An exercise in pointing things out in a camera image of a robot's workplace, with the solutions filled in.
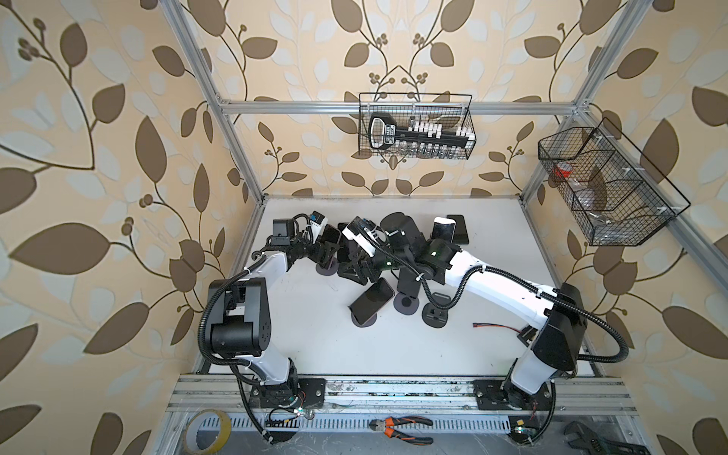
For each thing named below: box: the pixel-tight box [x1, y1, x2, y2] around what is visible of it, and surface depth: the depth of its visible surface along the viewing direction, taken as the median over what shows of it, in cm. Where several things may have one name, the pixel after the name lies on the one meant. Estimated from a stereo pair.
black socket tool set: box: [368, 111, 474, 154], surface depth 86 cm
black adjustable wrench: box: [563, 420, 653, 455], surface depth 68 cm
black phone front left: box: [347, 277, 396, 327], surface depth 84 cm
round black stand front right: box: [421, 302, 449, 328], surface depth 86 cm
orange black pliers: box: [368, 415, 435, 446], surface depth 71 cm
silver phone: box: [431, 216, 456, 243], surface depth 96 cm
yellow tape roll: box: [182, 408, 233, 455], surface depth 69 cm
